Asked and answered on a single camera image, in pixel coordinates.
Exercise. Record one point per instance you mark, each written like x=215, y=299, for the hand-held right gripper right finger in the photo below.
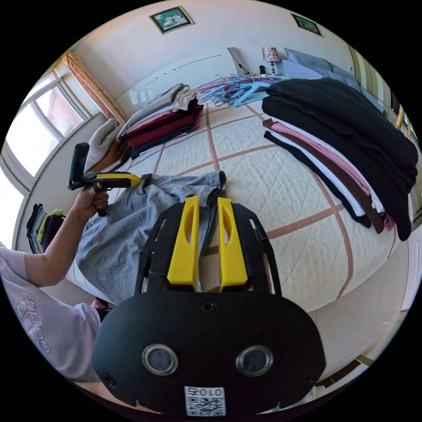
x=232, y=254

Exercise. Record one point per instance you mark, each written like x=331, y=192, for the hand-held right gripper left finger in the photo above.
x=183, y=244

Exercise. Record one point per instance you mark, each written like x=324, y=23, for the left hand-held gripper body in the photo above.
x=86, y=179

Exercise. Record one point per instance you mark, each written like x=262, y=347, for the light gray shorts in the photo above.
x=132, y=224

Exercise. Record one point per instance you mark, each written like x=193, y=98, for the person's left forearm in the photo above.
x=56, y=254

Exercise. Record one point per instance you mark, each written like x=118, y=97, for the person's left hand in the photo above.
x=87, y=202

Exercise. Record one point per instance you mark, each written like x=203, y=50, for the pile of knitted clothes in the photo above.
x=99, y=145

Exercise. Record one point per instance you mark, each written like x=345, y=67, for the stack of folded clothes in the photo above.
x=44, y=227

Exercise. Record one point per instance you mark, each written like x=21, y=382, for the window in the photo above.
x=43, y=128

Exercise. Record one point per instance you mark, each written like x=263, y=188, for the pile of clothes with maroon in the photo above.
x=161, y=122

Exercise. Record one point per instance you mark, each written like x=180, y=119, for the bed with cream quilt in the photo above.
x=263, y=184

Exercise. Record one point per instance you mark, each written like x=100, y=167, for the peach curtain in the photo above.
x=94, y=87

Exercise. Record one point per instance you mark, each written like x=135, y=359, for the heap of clothes hangers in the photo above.
x=230, y=89

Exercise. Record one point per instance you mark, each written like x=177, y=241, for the pile of clothes with black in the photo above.
x=349, y=132

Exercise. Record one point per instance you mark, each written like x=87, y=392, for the framed picture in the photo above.
x=306, y=24
x=171, y=19

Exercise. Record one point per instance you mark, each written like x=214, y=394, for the table lamp with patterned shade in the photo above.
x=271, y=54

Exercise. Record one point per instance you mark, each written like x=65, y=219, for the gray pillow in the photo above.
x=306, y=64
x=344, y=74

